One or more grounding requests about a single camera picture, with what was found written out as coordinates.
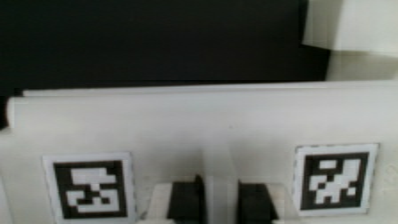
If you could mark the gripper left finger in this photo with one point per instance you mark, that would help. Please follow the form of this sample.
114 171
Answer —
187 206

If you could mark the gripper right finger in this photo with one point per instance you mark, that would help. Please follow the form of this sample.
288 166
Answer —
256 210

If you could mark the white cabinet body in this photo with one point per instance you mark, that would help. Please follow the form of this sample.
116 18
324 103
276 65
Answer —
352 27

